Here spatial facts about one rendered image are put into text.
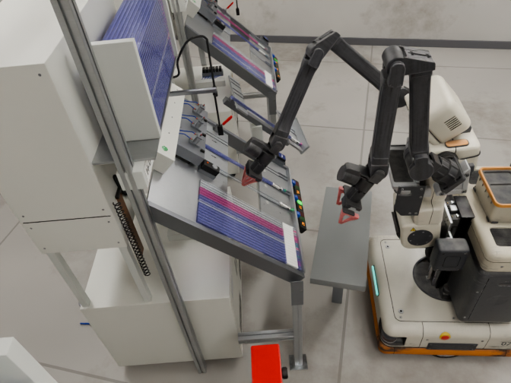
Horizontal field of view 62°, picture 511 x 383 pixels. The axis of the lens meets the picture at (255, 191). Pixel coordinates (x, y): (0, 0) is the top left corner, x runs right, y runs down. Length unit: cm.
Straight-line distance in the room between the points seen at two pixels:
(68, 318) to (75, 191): 147
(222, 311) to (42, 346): 121
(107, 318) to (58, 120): 104
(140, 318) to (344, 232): 102
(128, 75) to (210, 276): 100
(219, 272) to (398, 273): 96
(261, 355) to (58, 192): 86
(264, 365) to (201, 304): 50
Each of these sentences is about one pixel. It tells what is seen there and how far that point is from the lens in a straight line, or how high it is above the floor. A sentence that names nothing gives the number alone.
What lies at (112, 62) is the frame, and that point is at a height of 166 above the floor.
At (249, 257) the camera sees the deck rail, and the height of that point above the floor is 88.
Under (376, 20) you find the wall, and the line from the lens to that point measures 509.
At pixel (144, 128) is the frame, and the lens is 137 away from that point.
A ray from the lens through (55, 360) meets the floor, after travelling 272.
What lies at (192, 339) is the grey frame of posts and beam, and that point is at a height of 36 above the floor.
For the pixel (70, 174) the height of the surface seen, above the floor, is 136.
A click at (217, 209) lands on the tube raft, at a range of 163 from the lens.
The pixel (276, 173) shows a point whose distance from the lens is 212.
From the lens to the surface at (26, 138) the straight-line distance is 137.
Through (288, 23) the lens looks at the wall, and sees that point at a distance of 519.
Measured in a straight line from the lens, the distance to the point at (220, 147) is 195.
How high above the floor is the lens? 216
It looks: 43 degrees down
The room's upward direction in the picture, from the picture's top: 6 degrees counter-clockwise
